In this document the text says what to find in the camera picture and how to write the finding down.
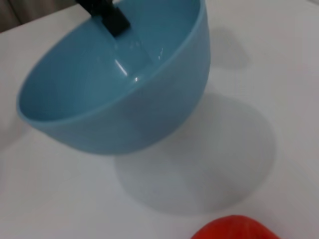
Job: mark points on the blue bowl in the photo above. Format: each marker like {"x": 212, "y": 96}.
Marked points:
{"x": 99, "y": 99}

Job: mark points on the grey curtain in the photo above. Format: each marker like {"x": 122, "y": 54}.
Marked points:
{"x": 25, "y": 12}

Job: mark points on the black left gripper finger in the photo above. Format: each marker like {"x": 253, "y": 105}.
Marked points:
{"x": 109, "y": 17}

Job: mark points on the orange fruit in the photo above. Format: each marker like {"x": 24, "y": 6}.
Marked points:
{"x": 236, "y": 229}

